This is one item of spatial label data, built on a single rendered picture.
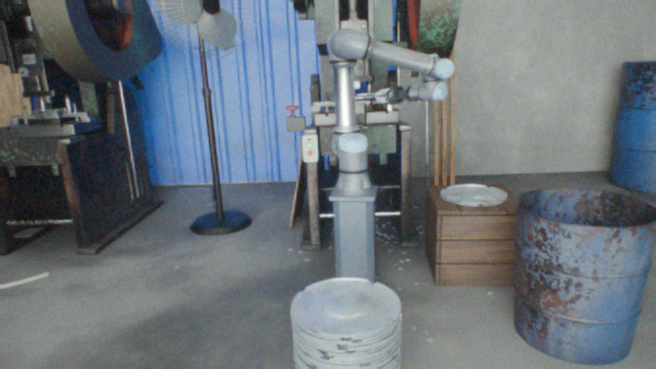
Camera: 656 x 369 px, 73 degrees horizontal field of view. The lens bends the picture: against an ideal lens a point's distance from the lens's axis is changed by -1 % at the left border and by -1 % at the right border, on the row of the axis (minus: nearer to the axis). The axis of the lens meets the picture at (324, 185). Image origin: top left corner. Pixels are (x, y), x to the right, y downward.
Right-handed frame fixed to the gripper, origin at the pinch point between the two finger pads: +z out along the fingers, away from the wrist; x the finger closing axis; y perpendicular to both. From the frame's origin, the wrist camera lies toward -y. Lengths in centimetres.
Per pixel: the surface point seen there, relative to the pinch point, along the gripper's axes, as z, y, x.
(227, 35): 90, 12, -41
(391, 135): 2.1, -12.9, 20.7
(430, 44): -17.9, -20.8, -21.5
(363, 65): 17.1, -14.4, -15.5
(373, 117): 13.8, -14.6, 11.5
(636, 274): -109, 31, 57
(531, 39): -13, -198, -26
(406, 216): -3, -12, 63
